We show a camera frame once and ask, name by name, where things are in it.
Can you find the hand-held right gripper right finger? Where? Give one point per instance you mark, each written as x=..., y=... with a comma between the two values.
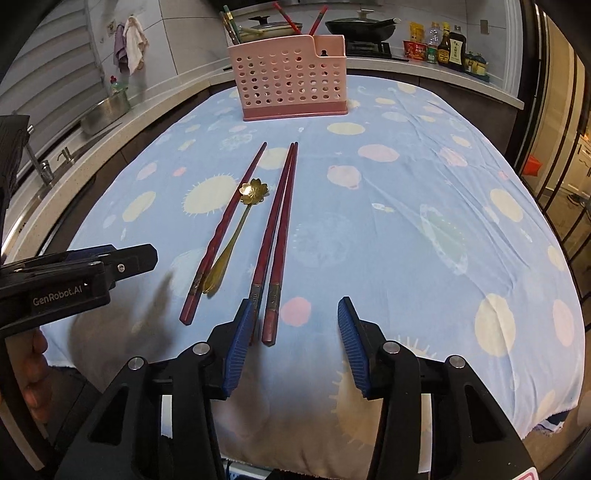
x=353, y=346

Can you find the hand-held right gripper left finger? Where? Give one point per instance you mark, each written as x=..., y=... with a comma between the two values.
x=240, y=350

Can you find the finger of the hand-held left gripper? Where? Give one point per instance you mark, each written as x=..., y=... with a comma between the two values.
x=131, y=258

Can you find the gold flower spoon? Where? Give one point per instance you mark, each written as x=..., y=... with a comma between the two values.
x=231, y=244

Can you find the maroon chopstick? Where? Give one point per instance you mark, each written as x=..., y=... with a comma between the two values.
x=279, y=258
x=272, y=230

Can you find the pink perforated utensil holder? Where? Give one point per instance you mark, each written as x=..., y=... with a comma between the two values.
x=286, y=78

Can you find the red chopstick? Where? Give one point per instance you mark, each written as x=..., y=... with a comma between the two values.
x=317, y=21
x=287, y=18

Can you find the person's left hand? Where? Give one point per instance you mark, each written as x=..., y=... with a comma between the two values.
x=33, y=350

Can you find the blue dotted tablecloth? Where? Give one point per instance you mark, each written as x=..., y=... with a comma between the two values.
x=392, y=230

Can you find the sink soap dispenser nozzle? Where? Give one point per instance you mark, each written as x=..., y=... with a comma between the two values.
x=65, y=154

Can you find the chrome kitchen faucet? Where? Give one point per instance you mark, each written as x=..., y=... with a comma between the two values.
x=44, y=166

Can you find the metal mixing bowl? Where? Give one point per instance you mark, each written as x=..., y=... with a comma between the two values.
x=106, y=113

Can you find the green dish soap bottle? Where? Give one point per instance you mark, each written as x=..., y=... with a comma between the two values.
x=116, y=85

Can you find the white window blind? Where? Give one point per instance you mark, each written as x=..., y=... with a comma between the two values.
x=55, y=78

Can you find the purple hanging towel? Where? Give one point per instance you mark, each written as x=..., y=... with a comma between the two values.
x=120, y=46

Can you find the white hanging towel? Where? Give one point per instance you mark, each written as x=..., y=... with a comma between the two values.
x=135, y=44

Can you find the red floor object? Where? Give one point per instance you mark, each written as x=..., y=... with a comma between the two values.
x=534, y=165

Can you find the beige pan with lid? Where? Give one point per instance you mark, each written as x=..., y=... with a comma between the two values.
x=277, y=26

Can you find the black gas stove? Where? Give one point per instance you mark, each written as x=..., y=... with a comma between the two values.
x=376, y=50

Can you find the red instant noodle cup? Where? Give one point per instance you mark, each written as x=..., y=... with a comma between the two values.
x=414, y=50

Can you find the small dark seasoning jars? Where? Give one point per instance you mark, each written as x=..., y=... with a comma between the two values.
x=475, y=64

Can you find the dark soy sauce bottle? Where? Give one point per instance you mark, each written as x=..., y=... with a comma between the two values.
x=457, y=53

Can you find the brown sauce bottle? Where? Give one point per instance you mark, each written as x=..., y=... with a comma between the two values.
x=443, y=48

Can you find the glass sliding door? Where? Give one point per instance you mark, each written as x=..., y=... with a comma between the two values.
x=563, y=115

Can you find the clear plastic bottle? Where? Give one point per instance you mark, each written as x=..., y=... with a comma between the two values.
x=432, y=44

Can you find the black wok with lid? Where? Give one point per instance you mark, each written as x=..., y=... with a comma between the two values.
x=364, y=28

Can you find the wall outlet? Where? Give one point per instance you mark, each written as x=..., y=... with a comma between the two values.
x=111, y=27

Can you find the wall switch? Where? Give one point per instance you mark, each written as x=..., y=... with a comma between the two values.
x=484, y=26

